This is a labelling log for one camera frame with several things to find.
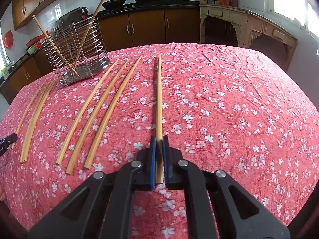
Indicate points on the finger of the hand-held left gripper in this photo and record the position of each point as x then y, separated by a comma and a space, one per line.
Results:
10, 139

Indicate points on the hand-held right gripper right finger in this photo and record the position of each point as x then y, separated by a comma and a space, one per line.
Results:
165, 159

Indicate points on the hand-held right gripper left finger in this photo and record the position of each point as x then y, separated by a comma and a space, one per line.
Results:
152, 159

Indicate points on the red floral tablecloth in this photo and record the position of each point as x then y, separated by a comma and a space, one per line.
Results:
224, 129

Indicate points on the sliding window above sink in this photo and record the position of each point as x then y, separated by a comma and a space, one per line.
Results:
2, 59

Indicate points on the green basin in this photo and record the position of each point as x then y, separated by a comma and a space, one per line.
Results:
32, 50

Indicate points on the red plastic bag on counter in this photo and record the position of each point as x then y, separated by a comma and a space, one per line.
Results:
35, 41

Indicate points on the brown lower kitchen cabinets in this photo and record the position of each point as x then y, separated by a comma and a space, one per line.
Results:
147, 27

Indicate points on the dark box appliance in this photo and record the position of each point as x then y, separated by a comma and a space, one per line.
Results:
74, 15

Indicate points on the black kitchen countertop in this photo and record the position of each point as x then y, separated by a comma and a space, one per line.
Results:
162, 5

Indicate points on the cream wooden side table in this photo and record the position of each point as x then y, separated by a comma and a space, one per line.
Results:
264, 27

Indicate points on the red wall decoration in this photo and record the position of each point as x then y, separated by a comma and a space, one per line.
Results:
8, 39

